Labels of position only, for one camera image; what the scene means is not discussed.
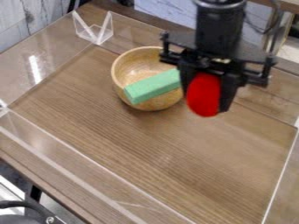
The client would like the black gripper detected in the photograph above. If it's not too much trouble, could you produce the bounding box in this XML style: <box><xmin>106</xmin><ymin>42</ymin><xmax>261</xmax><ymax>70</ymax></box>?
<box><xmin>161</xmin><ymin>0</ymin><xmax>277</xmax><ymax>113</ymax></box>

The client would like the red plush fruit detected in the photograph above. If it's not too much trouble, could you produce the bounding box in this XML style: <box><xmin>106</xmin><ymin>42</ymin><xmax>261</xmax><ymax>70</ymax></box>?
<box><xmin>186</xmin><ymin>73</ymin><xmax>221</xmax><ymax>117</ymax></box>

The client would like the wooden bowl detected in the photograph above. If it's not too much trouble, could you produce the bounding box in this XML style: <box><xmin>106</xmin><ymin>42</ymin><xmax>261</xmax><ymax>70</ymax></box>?
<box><xmin>111</xmin><ymin>46</ymin><xmax>184</xmax><ymax>111</ymax></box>

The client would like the green foam block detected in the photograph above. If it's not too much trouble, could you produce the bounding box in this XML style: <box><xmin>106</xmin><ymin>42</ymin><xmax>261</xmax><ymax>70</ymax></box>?
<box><xmin>125</xmin><ymin>68</ymin><xmax>182</xmax><ymax>105</ymax></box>

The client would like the clear acrylic corner stand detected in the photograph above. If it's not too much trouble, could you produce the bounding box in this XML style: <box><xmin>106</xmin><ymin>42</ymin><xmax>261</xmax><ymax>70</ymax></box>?
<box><xmin>71</xmin><ymin>11</ymin><xmax>114</xmax><ymax>46</ymax></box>

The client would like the clear acrylic tray wall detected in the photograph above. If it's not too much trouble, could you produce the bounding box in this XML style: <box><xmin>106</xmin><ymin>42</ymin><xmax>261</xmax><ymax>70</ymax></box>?
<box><xmin>0</xmin><ymin>108</ymin><xmax>196</xmax><ymax>224</ymax></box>

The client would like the black cable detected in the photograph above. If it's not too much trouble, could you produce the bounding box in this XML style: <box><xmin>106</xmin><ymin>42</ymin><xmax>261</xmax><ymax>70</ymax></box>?
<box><xmin>0</xmin><ymin>200</ymin><xmax>37</xmax><ymax>218</ymax></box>

